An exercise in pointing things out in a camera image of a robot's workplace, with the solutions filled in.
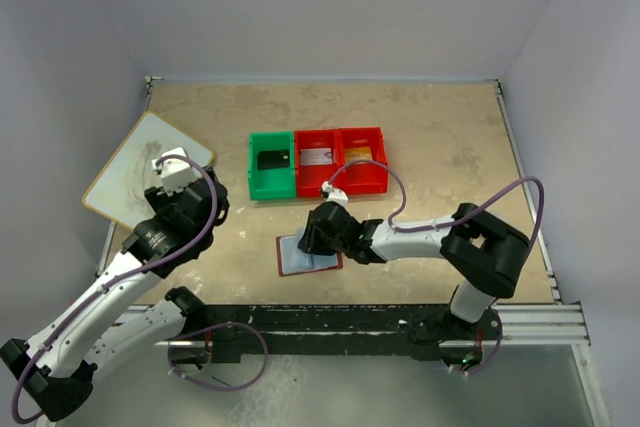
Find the green plastic bin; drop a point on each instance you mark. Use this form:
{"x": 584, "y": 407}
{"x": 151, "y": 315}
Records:
{"x": 276, "y": 184}

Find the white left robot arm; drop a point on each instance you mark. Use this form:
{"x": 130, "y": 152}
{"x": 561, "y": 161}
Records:
{"x": 56, "y": 369}

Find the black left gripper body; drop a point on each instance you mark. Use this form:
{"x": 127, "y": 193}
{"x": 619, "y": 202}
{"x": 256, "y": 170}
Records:
{"x": 164, "y": 202}

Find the red leather card holder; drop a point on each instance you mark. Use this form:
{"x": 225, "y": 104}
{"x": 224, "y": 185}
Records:
{"x": 291, "y": 260}

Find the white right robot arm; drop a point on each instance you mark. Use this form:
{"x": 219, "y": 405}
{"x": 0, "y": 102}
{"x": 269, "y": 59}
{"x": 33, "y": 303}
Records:
{"x": 486, "y": 251}

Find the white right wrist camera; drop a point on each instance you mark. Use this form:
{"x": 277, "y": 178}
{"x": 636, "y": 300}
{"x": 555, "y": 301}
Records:
{"x": 334, "y": 194}

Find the yellow-framed whiteboard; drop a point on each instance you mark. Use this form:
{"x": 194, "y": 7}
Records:
{"x": 117, "y": 193}

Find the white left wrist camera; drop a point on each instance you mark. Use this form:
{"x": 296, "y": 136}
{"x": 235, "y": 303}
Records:
{"x": 174, "y": 173}

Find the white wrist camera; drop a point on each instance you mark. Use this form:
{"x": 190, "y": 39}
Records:
{"x": 334, "y": 194}
{"x": 174, "y": 173}

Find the middle red plastic bin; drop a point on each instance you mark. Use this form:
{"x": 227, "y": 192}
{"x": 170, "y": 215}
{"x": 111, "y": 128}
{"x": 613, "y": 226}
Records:
{"x": 310, "y": 179}

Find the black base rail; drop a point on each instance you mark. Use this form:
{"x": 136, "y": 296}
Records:
{"x": 422, "y": 332}

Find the outer red plastic bin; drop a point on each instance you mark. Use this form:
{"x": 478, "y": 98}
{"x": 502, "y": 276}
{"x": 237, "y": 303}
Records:
{"x": 364, "y": 178}

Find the orange card in red bin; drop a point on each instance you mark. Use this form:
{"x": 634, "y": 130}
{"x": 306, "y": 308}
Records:
{"x": 357, "y": 153}

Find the aluminium table frame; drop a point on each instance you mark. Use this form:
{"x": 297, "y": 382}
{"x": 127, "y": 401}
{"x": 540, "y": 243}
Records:
{"x": 448, "y": 144}

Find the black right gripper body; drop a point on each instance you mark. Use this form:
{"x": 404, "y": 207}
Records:
{"x": 317, "y": 243}

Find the red plastic bin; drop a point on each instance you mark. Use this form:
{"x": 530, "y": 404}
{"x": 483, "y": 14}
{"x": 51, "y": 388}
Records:
{"x": 364, "y": 178}
{"x": 310, "y": 179}

